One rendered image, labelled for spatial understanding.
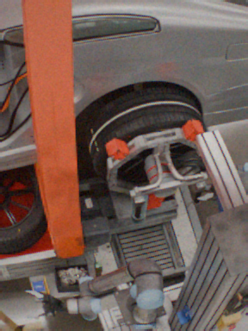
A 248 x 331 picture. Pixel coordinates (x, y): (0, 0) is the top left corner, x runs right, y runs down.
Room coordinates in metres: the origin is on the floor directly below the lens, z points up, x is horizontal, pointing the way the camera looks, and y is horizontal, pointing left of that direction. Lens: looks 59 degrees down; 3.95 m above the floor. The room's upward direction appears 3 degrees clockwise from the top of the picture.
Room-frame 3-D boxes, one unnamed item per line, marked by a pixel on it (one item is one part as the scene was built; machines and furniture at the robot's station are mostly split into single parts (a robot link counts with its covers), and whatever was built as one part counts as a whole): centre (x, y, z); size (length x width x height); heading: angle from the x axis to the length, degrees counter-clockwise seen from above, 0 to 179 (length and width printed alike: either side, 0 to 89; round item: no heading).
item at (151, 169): (1.81, -0.20, 0.85); 0.21 x 0.14 x 0.14; 18
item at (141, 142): (1.87, -0.18, 0.85); 0.54 x 0.07 x 0.54; 108
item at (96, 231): (1.82, 0.19, 0.26); 0.42 x 0.18 x 0.35; 18
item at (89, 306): (0.88, 0.12, 1.21); 0.11 x 0.08 x 0.09; 97
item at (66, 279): (1.28, 0.26, 0.51); 0.20 x 0.14 x 0.13; 100
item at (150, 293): (0.91, -0.14, 1.19); 0.15 x 0.12 x 0.55; 7
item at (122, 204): (2.04, -0.13, 0.32); 0.40 x 0.30 x 0.28; 108
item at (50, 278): (1.27, 0.30, 0.44); 0.43 x 0.17 x 0.03; 108
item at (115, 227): (2.02, -0.07, 0.13); 0.50 x 0.36 x 0.10; 108
